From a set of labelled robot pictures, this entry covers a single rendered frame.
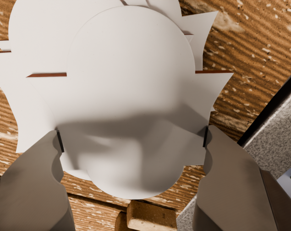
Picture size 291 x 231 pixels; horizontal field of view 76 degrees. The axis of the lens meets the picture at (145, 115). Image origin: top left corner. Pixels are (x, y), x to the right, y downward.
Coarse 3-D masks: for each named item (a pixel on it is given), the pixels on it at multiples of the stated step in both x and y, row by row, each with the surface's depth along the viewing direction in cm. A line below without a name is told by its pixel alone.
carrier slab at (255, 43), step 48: (0, 0) 13; (192, 0) 13; (240, 0) 13; (288, 0) 13; (240, 48) 15; (288, 48) 15; (0, 96) 16; (240, 96) 17; (0, 144) 18; (96, 192) 21; (192, 192) 22
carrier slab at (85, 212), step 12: (72, 204) 22; (84, 204) 22; (96, 204) 22; (108, 204) 23; (84, 216) 23; (96, 216) 23; (108, 216) 23; (84, 228) 24; (96, 228) 24; (108, 228) 24
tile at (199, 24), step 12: (156, 0) 12; (168, 0) 12; (168, 12) 12; (180, 12) 12; (216, 12) 12; (180, 24) 12; (192, 24) 12; (204, 24) 12; (204, 36) 13; (192, 48) 13
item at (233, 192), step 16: (208, 128) 12; (208, 144) 10; (224, 144) 10; (208, 160) 10; (224, 160) 9; (240, 160) 9; (208, 176) 8; (224, 176) 8; (240, 176) 8; (256, 176) 8; (208, 192) 7; (224, 192) 7; (240, 192) 7; (256, 192) 7; (208, 208) 7; (224, 208) 7; (240, 208) 7; (256, 208) 7; (192, 224) 8; (208, 224) 7; (224, 224) 6; (240, 224) 6; (256, 224) 6; (272, 224) 6
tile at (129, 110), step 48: (96, 48) 10; (144, 48) 10; (48, 96) 11; (96, 96) 12; (144, 96) 12; (192, 96) 12; (96, 144) 13; (144, 144) 13; (192, 144) 14; (144, 192) 16
